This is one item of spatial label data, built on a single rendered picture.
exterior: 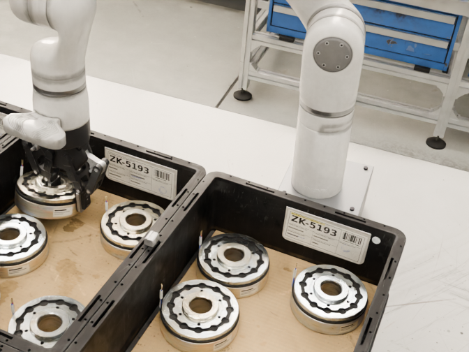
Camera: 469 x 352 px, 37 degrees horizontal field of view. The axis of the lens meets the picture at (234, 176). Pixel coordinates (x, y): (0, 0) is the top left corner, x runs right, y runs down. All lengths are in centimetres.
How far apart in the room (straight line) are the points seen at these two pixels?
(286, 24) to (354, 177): 162
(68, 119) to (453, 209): 81
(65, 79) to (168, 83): 220
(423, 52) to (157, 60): 121
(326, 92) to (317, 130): 7
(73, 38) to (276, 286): 44
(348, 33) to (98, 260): 49
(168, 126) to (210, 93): 152
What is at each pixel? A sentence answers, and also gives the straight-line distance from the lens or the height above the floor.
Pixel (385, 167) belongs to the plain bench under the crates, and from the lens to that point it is 152.
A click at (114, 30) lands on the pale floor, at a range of 357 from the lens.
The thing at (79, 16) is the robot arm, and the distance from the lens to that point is 89.
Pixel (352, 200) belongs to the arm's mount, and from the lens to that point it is 126.
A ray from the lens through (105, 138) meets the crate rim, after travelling 111.
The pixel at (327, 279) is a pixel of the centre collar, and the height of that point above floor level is 87.
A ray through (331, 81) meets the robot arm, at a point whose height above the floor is 103.
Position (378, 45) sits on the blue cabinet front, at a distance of 282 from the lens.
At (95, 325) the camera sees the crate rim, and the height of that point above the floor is 92.
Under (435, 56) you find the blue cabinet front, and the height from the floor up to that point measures 37.
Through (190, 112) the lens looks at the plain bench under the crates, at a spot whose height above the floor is 70.
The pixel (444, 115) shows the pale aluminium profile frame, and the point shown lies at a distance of 290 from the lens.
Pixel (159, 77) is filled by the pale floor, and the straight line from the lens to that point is 317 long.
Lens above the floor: 155
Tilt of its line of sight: 37 degrees down
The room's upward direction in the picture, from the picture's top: 6 degrees clockwise
